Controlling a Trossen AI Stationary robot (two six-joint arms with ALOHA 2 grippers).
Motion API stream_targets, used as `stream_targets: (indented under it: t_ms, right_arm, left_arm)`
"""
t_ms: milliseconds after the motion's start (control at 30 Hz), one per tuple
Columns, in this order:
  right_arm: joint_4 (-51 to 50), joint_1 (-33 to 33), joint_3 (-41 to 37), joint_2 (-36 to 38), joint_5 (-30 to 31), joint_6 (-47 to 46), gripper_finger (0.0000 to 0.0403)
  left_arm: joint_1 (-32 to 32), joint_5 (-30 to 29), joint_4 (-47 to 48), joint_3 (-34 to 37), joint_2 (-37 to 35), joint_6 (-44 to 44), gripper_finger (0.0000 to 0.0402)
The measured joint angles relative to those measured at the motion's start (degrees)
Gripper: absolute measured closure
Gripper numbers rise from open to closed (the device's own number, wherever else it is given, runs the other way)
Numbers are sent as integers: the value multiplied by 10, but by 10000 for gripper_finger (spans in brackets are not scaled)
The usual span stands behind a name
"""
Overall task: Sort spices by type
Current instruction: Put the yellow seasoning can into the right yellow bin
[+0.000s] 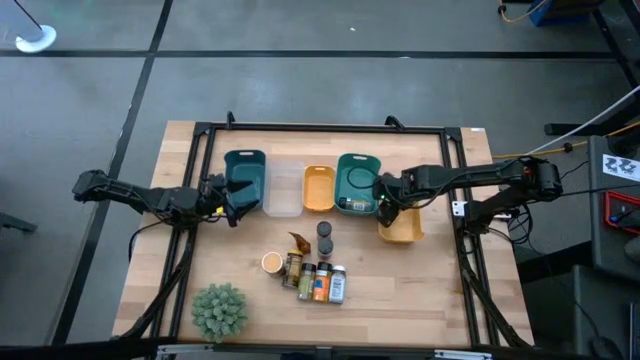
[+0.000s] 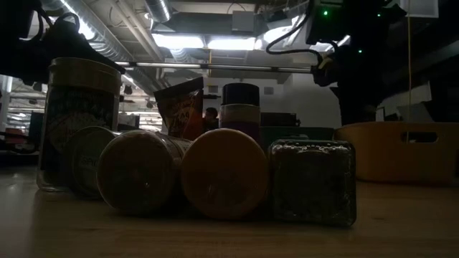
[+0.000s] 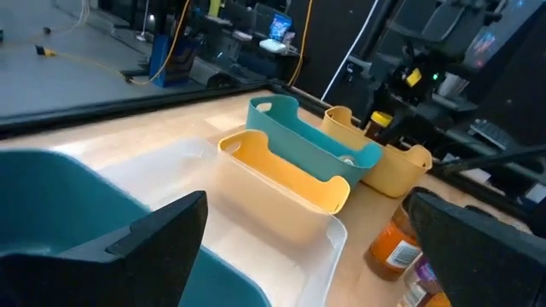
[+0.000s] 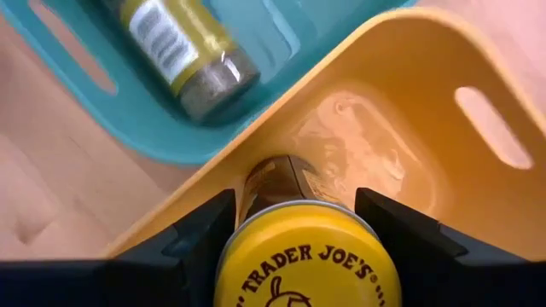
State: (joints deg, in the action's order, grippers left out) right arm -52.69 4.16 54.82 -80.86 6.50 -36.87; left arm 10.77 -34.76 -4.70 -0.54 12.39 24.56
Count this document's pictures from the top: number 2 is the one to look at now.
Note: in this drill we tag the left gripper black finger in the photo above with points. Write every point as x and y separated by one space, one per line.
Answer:
79 48

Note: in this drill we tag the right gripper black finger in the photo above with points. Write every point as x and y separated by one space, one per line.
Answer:
355 107

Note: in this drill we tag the tan-lid round glass jar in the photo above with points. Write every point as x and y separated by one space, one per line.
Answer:
82 107

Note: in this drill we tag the silver-lid square spice jar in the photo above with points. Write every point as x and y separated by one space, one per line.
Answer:
312 182

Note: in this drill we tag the yellow-lid brown spice jar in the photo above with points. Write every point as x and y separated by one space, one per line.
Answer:
84 161

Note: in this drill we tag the dark-lid jar purple label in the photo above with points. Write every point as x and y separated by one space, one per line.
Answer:
240 107

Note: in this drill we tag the brown orange spice packet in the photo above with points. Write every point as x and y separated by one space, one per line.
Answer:
181 107

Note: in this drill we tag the black-lid green herb jar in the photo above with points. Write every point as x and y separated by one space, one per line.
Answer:
140 172

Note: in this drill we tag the black-lid orange spice jar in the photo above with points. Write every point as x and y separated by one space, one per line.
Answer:
224 175

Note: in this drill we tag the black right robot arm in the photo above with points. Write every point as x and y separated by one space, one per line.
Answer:
351 21

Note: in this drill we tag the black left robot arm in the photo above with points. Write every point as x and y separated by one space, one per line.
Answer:
14 14

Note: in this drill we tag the large yellow plastic bin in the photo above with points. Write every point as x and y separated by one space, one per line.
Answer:
380 157

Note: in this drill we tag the green plastic bin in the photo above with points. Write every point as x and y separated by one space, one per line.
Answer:
305 132

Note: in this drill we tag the black box on desk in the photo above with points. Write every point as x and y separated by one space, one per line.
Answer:
279 119

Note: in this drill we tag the dark background desk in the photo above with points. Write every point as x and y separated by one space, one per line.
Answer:
18 147

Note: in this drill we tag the bright ceiling light panel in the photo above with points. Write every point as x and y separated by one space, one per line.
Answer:
177 41
231 43

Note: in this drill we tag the grey ceiling junction box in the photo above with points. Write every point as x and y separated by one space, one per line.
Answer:
243 20

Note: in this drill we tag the person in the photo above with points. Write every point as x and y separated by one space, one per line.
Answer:
211 116

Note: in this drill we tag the long ribbed ceiling duct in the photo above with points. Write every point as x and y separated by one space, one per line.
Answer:
107 43

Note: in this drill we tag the grey wall vent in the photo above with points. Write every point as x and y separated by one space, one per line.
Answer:
269 90

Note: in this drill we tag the silver round ventilation duct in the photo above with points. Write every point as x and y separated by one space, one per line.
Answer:
159 9

